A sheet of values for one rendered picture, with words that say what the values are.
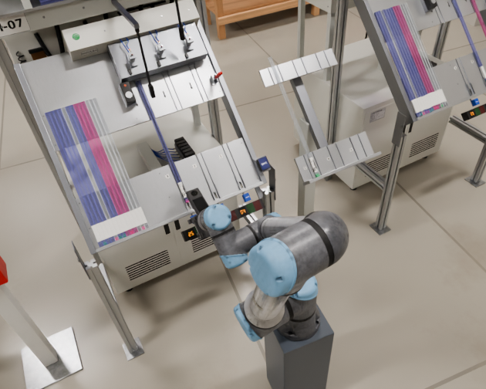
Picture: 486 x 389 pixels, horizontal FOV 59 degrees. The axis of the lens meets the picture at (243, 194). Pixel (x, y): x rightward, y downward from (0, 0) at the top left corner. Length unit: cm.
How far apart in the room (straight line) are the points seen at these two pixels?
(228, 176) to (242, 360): 85
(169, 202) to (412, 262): 136
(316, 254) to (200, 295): 141
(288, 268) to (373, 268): 151
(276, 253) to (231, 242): 40
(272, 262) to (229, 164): 86
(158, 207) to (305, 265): 84
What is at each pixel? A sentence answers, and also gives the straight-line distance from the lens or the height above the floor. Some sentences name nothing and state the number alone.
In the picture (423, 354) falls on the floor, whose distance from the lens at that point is 215.
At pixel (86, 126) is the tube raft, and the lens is 164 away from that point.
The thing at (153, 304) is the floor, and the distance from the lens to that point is 227.
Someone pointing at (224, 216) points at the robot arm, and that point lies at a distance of 123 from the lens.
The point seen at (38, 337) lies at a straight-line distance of 209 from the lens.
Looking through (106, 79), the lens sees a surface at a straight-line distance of 170.
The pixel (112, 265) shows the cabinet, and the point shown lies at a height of 28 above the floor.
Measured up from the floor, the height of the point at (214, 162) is 81.
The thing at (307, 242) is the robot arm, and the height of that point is 117.
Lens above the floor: 184
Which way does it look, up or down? 43 degrees down
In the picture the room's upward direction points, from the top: 5 degrees counter-clockwise
